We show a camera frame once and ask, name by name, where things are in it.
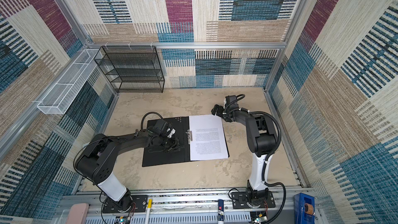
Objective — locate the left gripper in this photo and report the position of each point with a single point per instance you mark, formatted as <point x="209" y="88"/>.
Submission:
<point x="175" y="144"/>

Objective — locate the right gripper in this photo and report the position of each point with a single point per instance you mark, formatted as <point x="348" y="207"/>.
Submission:
<point x="219" y="113"/>

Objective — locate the orange folder black inside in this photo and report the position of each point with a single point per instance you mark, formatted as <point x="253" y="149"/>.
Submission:
<point x="174" y="155"/>

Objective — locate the printed paper sheet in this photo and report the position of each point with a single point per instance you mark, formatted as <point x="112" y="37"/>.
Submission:
<point x="208" y="141"/>

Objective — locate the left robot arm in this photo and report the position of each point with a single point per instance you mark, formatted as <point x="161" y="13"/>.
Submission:
<point x="97" y="160"/>

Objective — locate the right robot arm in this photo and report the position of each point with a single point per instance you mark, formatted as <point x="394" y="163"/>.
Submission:
<point x="264" y="137"/>

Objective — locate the white yellow marker pen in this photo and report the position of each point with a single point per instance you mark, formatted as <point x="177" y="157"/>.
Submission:
<point x="148" y="209"/>

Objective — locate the blue glue stick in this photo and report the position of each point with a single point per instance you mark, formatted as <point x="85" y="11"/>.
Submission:
<point x="220" y="217"/>

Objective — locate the green circuit board left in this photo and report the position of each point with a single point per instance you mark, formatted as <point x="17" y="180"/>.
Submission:
<point x="123" y="220"/>

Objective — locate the green circuit board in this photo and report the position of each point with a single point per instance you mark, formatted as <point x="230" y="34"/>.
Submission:
<point x="123" y="220"/>
<point x="259" y="220"/>

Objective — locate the green circuit board right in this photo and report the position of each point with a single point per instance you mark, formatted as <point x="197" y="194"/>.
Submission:
<point x="259" y="220"/>

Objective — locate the pink object at edge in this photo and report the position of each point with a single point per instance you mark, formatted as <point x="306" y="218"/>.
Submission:
<point x="78" y="214"/>

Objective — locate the blue box with tape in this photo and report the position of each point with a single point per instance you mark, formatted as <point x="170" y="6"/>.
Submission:
<point x="304" y="209"/>

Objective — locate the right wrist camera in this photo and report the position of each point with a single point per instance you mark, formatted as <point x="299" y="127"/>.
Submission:
<point x="229" y="99"/>

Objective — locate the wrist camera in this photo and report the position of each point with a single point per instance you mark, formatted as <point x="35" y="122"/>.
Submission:
<point x="229" y="99"/>
<point x="163" y="128"/>

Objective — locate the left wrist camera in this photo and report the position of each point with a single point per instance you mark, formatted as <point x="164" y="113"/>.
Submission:
<point x="163" y="128"/>

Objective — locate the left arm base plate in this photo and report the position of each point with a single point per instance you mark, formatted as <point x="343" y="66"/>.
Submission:
<point x="136" y="203"/>

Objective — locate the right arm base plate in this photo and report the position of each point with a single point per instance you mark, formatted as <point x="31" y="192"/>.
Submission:
<point x="239" y="201"/>

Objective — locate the black wire mesh shelf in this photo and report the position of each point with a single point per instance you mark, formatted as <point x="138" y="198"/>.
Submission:
<point x="131" y="69"/>

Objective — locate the white wire mesh basket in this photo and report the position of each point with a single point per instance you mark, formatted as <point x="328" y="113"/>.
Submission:
<point x="60" y="97"/>

